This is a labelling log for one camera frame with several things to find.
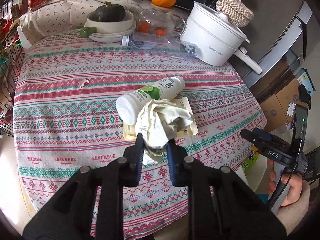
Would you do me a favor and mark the grey refrigerator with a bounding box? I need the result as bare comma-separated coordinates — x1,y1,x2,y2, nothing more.
229,0,312,87

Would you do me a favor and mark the white plastic trash bin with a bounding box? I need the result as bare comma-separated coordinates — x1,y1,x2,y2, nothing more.
236,155,272,194

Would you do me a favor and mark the cream paper wrapper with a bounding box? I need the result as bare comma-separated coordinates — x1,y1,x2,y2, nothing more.
134,96,198,166

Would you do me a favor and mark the green onion rings bag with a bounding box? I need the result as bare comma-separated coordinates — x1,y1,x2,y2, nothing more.
242,146,259,172

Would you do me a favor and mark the cream bowl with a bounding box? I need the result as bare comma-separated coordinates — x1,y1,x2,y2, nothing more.
85,10,136,34

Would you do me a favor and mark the lower cardboard box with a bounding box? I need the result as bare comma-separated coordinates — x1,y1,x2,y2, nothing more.
260,94,293,132

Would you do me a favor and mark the black wire rack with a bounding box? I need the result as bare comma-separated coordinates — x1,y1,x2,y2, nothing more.
1,0,25,137

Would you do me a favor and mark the dotted white cloth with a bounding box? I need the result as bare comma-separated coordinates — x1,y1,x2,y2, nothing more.
20,0,151,44

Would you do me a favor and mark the patterned handmade tablecloth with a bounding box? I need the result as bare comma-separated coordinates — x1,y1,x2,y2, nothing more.
12,28,267,240

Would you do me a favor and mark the white plate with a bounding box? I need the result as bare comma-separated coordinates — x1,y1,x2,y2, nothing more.
88,21,137,43

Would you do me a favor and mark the cardboard box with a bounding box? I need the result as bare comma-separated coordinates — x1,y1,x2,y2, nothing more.
260,94,293,132
276,79,309,112

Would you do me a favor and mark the dark green pumpkin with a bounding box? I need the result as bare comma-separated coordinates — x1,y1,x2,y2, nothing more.
94,2,126,22

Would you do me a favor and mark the white electric cooking pot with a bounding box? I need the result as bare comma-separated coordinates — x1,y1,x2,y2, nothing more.
180,2,263,74

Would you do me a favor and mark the glass jar with fruit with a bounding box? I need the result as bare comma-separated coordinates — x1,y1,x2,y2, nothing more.
136,2,186,37

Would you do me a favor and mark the person's right hand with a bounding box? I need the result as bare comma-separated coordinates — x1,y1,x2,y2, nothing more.
267,159,303,207

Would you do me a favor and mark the black cap on box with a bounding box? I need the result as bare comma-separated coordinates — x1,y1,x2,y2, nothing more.
298,85,311,110

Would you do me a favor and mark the yellow food pouch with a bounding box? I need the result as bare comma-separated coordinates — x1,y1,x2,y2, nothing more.
123,97,198,147

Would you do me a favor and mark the small red white scrap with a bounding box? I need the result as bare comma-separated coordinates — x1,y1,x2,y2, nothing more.
79,79,89,88

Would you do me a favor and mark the clear plastic water bottle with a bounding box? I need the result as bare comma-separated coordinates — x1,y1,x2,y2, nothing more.
121,32,198,58

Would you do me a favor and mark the upper cardboard box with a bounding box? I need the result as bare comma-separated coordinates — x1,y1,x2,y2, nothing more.
276,79,309,112

